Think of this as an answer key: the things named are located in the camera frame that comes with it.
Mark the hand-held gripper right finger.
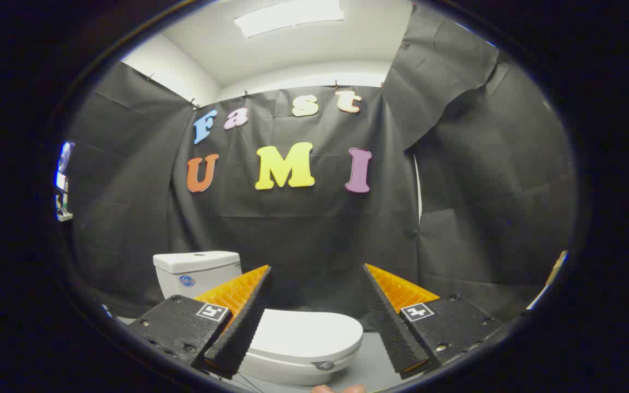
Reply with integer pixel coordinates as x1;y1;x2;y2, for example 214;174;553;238
362;263;505;380

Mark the blue and white object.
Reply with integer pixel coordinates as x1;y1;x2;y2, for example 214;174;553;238
54;141;76;222

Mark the white toilet lid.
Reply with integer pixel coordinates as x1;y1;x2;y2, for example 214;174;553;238
240;309;364;373

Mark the rectangular ceiling light panel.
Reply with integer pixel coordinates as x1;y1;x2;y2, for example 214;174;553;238
233;0;345;38

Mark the black backdrop cloth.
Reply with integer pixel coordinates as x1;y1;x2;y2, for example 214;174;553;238
68;4;578;329

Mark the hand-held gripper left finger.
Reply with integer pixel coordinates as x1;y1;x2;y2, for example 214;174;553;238
128;265;272;379

